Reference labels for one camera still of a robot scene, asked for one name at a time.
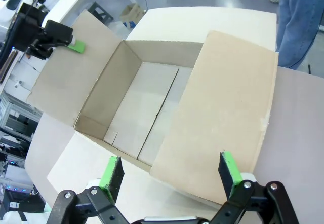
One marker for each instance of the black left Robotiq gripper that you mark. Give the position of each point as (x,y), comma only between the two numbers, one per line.
(26,23)

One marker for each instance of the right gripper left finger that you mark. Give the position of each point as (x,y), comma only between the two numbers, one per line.
(111,176)

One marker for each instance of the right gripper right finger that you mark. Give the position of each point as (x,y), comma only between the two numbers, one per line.
(229,173)

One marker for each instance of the large brown cardboard box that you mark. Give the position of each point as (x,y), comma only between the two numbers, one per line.
(220,102)

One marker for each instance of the small cardboard box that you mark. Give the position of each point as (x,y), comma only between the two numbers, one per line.
(131,15)

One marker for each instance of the person's blue jeans legs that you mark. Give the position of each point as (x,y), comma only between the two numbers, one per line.
(296,18)

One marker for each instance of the black stool frame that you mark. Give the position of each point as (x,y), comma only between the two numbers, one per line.
(100,12)

